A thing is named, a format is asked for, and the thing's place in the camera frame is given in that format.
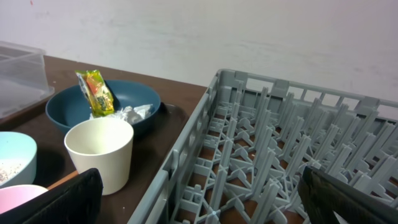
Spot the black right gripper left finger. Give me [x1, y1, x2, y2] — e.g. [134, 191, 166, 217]
[1, 168, 103, 224]

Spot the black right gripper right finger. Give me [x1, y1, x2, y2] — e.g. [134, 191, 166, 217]
[298, 166, 397, 224]

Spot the cream white cup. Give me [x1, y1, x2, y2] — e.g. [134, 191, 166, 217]
[64, 118, 134, 195]

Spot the pink cup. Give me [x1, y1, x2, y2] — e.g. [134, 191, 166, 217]
[0, 184, 48, 213]

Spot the light blue bowl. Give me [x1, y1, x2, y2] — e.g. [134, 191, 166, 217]
[1, 131, 37, 188]

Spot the white tissue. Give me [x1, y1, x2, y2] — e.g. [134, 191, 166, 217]
[89, 105, 153, 125]

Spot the yellow snack wrapper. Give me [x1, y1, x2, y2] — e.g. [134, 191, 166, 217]
[75, 70, 114, 118]

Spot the grey dishwasher rack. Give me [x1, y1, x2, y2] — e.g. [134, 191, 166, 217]
[129, 70, 397, 223]

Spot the wooden chopstick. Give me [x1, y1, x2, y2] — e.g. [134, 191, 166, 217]
[47, 170, 78, 190]

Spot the brown serving tray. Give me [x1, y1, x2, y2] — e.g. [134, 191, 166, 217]
[1, 103, 189, 223]

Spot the clear plastic bin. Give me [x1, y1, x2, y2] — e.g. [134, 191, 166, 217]
[1, 41, 55, 118]

